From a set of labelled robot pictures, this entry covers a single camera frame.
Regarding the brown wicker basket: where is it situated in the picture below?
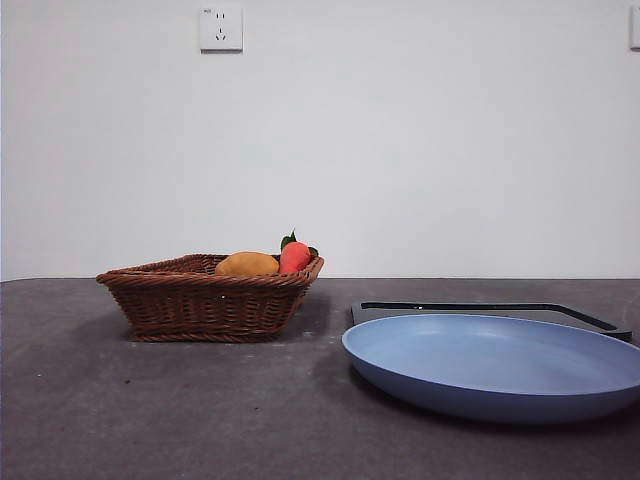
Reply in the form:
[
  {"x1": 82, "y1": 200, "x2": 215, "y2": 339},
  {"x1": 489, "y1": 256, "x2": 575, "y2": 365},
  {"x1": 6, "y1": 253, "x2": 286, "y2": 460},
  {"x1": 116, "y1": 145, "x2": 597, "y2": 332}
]
[{"x1": 95, "y1": 253, "x2": 325, "y2": 344}]

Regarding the white wall power socket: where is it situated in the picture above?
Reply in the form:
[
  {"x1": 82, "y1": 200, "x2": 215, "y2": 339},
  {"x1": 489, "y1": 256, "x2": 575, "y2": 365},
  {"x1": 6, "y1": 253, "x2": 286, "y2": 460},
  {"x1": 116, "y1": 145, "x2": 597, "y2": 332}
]
[{"x1": 199, "y1": 5, "x2": 244, "y2": 54}]

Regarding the black rectangular tray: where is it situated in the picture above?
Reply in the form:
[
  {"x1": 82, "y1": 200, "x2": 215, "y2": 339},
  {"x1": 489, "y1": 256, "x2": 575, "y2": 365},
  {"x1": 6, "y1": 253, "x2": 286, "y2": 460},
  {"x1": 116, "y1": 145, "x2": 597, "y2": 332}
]
[{"x1": 349, "y1": 300, "x2": 633, "y2": 344}]

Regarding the light blue round plate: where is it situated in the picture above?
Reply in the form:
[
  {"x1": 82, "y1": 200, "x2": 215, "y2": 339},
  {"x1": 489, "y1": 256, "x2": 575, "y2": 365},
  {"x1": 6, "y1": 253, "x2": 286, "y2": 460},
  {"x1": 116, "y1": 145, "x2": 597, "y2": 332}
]
[{"x1": 341, "y1": 313, "x2": 640, "y2": 426}]

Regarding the yellow-brown potato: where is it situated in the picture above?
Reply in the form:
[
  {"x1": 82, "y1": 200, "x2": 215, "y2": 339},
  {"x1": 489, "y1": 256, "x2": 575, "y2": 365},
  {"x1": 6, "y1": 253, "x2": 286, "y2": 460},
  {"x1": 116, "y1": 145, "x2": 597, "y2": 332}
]
[{"x1": 215, "y1": 251, "x2": 280, "y2": 276}]

